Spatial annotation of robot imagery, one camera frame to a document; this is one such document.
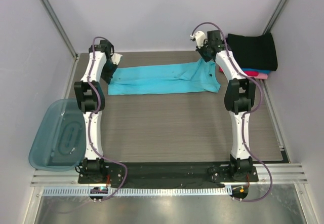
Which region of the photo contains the cyan t shirt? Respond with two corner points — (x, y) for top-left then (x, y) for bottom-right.
(108, 59), (221, 96)

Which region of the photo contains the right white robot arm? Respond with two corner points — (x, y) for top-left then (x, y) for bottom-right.
(191, 30), (258, 182)

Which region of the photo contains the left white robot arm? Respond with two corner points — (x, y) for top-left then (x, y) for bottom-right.
(74, 36), (122, 183)

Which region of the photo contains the magenta folded t shirt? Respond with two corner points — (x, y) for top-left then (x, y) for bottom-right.
(219, 67), (259, 77)

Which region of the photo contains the black folded t shirt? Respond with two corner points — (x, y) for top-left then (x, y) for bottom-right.
(226, 33), (278, 71)

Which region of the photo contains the blue folded t shirt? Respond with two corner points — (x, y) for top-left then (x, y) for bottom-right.
(242, 68), (271, 74)

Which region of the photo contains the pink folded t shirt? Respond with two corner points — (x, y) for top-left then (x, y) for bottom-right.
(255, 73), (268, 80)

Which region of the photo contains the blue transparent plastic bin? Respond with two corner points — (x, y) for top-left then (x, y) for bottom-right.
(28, 99), (86, 172)

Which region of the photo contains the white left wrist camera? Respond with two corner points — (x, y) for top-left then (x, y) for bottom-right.
(111, 53), (123, 66)

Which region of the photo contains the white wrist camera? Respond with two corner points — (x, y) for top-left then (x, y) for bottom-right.
(190, 31), (207, 49)
(111, 53), (123, 66)

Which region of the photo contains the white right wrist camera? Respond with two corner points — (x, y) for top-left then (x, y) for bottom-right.
(190, 31), (207, 49)

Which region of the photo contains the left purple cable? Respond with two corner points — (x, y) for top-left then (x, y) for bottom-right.
(87, 36), (128, 201)

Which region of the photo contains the purple cable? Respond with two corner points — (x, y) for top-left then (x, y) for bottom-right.
(190, 22), (273, 202)
(87, 36), (128, 201)

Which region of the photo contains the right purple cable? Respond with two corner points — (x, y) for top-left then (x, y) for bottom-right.
(190, 22), (273, 202)

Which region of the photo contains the left aluminium corner post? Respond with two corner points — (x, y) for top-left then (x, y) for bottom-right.
(40, 0), (78, 60)

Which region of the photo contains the aluminium corner post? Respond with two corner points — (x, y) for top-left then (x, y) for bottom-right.
(262, 0), (289, 34)
(40, 0), (78, 60)

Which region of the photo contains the right aluminium corner post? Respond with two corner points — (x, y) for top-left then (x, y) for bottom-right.
(262, 0), (289, 34)

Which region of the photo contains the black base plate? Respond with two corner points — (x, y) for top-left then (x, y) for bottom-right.
(80, 162), (253, 198)

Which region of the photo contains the white slotted cable duct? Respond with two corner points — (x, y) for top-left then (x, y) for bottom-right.
(43, 185), (232, 197)

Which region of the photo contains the aluminium frame rail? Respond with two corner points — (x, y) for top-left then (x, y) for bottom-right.
(31, 163), (307, 189)

